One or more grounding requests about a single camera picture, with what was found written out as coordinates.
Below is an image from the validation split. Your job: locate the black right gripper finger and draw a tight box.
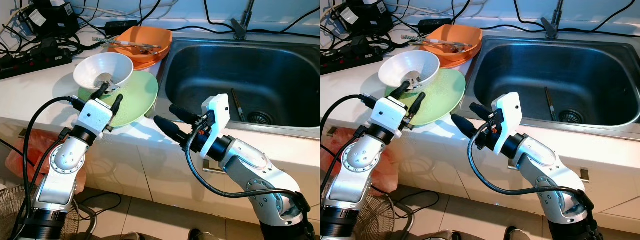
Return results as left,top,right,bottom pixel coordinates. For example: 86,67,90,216
169,104,203,126
451,113,483,142
469,102,496,122
153,115,193,148

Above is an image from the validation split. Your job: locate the white ribbed bowl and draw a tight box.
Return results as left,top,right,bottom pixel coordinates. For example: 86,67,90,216
378,50,441,93
73,52,135,92

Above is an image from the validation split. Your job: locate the dark chopstick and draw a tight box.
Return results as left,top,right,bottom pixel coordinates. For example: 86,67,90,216
544,86,557,121
231,88,247,122

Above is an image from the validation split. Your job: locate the long patterned kitchen utensil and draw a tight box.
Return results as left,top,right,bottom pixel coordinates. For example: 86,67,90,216
92,36,126,47
401,34,436,45

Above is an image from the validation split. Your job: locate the light green plate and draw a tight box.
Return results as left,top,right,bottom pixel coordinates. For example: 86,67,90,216
385,67,467,127
77,70,159,128

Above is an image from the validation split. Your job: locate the orange square plate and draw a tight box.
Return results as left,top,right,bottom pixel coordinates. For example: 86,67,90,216
425,47,478,69
114,49,170,71

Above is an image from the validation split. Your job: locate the orange plastic bag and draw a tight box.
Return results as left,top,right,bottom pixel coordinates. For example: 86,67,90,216
320,127,401,196
5,129,86,196

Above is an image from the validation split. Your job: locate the black power strip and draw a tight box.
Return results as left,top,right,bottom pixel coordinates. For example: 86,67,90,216
320,45,383,77
0,47,73,81

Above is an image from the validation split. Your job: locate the stainless steel sink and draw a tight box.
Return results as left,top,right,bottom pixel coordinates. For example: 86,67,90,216
459,35,640,142
150,31,321,141

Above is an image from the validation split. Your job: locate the round sink drain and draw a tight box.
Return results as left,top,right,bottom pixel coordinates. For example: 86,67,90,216
557,109,585,124
247,111,275,126

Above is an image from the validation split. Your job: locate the small black power adapter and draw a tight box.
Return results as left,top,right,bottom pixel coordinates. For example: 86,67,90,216
103,20,138,36
416,18,453,34

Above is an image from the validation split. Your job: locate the orange square bowl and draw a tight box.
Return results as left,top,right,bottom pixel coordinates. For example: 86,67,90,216
419,24,483,63
107,26,173,65

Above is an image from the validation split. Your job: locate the black charger box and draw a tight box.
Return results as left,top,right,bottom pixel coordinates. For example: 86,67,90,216
22,0,81,38
340,0,396,37

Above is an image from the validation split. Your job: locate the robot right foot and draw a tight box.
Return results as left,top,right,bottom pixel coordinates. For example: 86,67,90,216
190,228,221,240
505,226,536,240

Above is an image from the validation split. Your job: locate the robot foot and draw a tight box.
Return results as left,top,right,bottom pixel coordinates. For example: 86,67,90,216
505,226,536,240
422,230,463,240
190,228,221,240
107,232,146,240

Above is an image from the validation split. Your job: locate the metal faucet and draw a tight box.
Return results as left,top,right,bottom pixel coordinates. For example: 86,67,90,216
541,0,566,40
231,0,256,41

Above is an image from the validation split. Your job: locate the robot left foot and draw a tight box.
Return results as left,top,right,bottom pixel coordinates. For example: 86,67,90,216
422,230,463,240
107,232,146,240

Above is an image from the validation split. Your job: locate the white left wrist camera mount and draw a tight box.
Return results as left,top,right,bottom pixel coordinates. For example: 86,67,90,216
374,96,415,137
75,98,114,136

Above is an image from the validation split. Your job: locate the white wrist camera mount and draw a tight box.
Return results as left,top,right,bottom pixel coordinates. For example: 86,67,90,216
374,96,415,137
75,98,114,136
491,92,523,153
200,93,232,160

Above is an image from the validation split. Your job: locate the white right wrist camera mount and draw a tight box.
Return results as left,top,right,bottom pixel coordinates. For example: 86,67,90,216
200,93,232,160
491,92,523,153

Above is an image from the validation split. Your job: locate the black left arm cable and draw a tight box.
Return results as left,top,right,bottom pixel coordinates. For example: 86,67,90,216
10,95,83,240
320,94,381,201

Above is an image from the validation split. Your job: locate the long steel drawer handle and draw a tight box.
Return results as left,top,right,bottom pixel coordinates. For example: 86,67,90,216
507,159,591,183
202,160,226,176

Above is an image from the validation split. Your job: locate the black cable on floor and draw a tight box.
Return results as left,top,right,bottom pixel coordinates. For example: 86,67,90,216
372,187,441,216
80,192,123,221

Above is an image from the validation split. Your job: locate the black cable behind sink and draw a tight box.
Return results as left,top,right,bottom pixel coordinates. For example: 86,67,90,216
482,0,640,38
170,0,321,37

